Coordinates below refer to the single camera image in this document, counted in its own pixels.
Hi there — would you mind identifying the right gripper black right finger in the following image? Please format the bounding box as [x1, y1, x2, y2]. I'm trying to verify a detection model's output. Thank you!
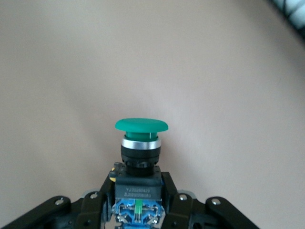
[161, 171, 195, 229]

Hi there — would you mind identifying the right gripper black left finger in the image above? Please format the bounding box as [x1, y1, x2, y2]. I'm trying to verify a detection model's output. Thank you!
[77, 177, 116, 229]

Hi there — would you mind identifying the green mushroom push button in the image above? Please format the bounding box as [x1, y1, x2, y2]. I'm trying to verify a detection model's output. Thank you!
[109, 118, 169, 229]

